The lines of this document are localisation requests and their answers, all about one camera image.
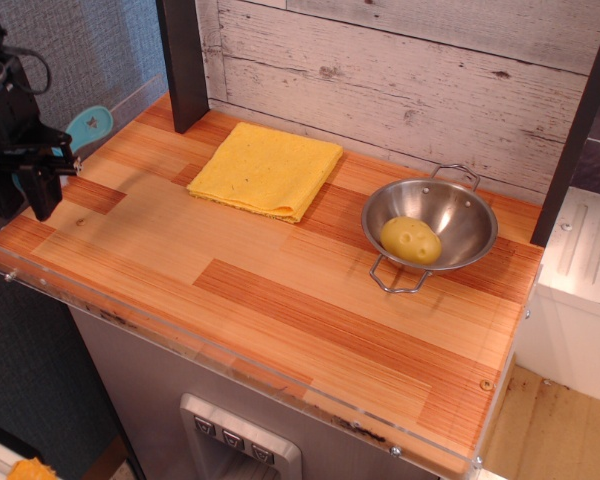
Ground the silver toy fridge cabinet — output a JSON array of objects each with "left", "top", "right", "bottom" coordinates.
[{"left": 70, "top": 308, "right": 433, "bottom": 479}]

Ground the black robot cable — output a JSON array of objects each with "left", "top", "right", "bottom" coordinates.
[{"left": 1, "top": 47, "right": 51, "bottom": 96}]

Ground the blue brush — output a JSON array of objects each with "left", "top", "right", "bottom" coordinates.
[{"left": 0, "top": 105, "right": 113, "bottom": 199}]

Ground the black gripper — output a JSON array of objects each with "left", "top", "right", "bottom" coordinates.
[{"left": 0, "top": 55, "right": 81, "bottom": 222}]

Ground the white toy cabinet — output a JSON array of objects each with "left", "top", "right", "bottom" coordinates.
[{"left": 515, "top": 188, "right": 600, "bottom": 400}]

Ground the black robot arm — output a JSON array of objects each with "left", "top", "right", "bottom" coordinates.
[{"left": 0, "top": 23, "right": 80, "bottom": 221}]

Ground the steel bowl with handles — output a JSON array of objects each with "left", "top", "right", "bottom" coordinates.
[{"left": 361, "top": 164, "right": 499, "bottom": 294}]

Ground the silver dispenser panel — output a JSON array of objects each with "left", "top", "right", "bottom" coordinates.
[{"left": 179, "top": 393, "right": 303, "bottom": 479}]

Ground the orange object bottom left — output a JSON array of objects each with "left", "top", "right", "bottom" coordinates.
[{"left": 6, "top": 458, "right": 59, "bottom": 480}]

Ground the yellow folded cloth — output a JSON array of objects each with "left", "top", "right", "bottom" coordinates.
[{"left": 187, "top": 122, "right": 344, "bottom": 223}]

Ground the dark post right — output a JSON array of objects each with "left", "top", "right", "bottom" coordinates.
[{"left": 530, "top": 46, "right": 600, "bottom": 247}]

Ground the clear acrylic table guard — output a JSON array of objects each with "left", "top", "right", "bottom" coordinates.
[{"left": 0, "top": 98, "right": 542, "bottom": 479}]

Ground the yellow toy potato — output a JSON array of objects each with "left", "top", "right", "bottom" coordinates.
[{"left": 380, "top": 216, "right": 442, "bottom": 265}]

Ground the dark post left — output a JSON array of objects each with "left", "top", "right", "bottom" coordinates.
[{"left": 156, "top": 0, "right": 209, "bottom": 133}]

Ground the dark post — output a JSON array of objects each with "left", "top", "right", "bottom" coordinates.
[
  {"left": 530, "top": 46, "right": 600, "bottom": 247},
  {"left": 156, "top": 0, "right": 209, "bottom": 133}
]

